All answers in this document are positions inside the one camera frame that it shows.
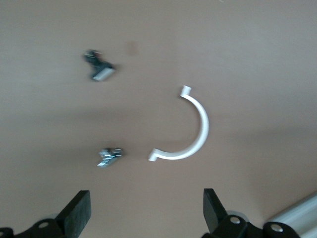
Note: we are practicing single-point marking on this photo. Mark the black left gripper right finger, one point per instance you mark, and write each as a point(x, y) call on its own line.
point(213, 213)

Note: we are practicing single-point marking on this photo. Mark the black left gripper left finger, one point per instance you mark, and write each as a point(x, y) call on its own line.
point(74, 218)

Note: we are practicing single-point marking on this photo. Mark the white drawer cabinet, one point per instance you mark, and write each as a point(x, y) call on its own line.
point(302, 215)

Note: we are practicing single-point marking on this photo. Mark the white curved plastic clamp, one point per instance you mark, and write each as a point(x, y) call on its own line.
point(204, 124)

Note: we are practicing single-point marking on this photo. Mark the silver metal switch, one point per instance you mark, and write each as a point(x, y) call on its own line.
point(107, 156)

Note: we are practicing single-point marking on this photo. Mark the black push button switch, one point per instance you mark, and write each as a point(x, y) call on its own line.
point(97, 63)

